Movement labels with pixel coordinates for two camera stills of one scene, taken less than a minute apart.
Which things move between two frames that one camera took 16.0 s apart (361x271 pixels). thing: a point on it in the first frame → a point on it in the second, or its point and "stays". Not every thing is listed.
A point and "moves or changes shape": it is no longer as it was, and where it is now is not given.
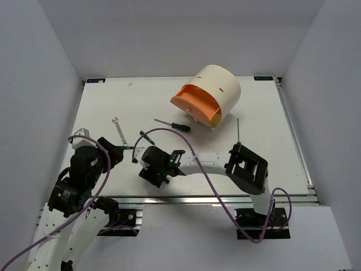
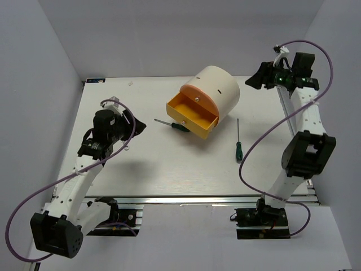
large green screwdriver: x=177 y=126 stays
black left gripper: x=117 y=153 → x=122 y=119
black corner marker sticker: x=96 y=81 stays
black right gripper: x=149 y=175 → x=262 y=76
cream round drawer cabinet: x=223 y=82 stays
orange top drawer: x=198 y=101 moves or changes shape
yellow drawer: x=216 y=119 moves or changes shape
